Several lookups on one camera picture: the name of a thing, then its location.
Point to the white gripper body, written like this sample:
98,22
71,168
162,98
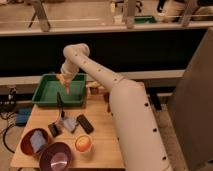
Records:
69,71

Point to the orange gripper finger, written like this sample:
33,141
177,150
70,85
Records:
60,78

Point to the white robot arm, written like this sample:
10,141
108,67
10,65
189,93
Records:
140,141

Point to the green plastic tray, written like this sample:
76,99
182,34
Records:
49,86

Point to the small yellow brown object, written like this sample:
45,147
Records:
93,87

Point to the grey folded cloth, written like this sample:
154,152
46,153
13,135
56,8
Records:
70,124

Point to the black remote control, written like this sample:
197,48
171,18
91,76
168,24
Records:
85,124

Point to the blue box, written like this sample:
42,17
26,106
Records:
22,116

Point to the blue cloth in bowl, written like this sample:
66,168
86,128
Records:
37,141

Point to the orange ball in cup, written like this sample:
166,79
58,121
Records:
83,144

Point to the dark red bowl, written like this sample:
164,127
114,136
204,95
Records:
26,147

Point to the purple bowl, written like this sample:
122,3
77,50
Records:
56,157

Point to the black handled brush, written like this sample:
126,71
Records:
55,126

